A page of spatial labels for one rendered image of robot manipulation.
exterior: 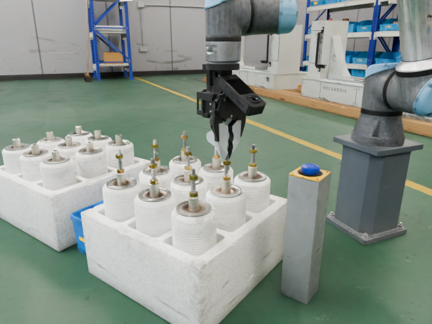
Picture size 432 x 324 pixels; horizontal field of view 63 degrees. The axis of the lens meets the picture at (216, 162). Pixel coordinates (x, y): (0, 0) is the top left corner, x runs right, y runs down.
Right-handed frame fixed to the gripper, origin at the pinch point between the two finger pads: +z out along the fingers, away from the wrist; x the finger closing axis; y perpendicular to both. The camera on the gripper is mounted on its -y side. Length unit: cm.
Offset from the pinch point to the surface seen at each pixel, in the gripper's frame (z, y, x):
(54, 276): 34, 30, 34
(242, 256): 21.9, -7.8, 2.1
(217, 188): 9.0, 2.8, 1.0
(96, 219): 16.3, 19.6, 24.9
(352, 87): 11, 106, -229
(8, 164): 14, 70, 35
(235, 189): 9.0, -0.5, -1.9
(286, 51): -17, 221, -275
